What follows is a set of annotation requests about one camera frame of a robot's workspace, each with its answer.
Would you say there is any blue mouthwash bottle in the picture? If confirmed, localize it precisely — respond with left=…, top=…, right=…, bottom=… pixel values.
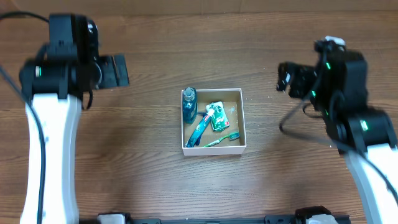
left=182, top=87, right=197, bottom=124

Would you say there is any green toothbrush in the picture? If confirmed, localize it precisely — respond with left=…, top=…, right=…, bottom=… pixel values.
left=204, top=132, right=240, bottom=147

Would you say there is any green soap package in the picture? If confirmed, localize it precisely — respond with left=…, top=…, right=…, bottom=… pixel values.
left=206, top=101, right=229, bottom=132

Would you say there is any teal toothpaste tube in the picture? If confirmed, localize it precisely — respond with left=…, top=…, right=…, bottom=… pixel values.
left=185, top=109, right=215, bottom=147

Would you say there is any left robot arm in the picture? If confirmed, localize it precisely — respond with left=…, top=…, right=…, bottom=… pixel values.
left=19, top=14, right=129, bottom=223

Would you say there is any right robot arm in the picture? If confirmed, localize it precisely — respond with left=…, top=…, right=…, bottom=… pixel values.
left=276, top=36, right=397, bottom=223

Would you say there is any white cardboard box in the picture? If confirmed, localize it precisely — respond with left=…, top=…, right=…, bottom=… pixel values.
left=181, top=88, right=247, bottom=156

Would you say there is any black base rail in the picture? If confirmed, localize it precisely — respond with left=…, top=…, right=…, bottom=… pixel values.
left=96, top=207, right=352, bottom=224

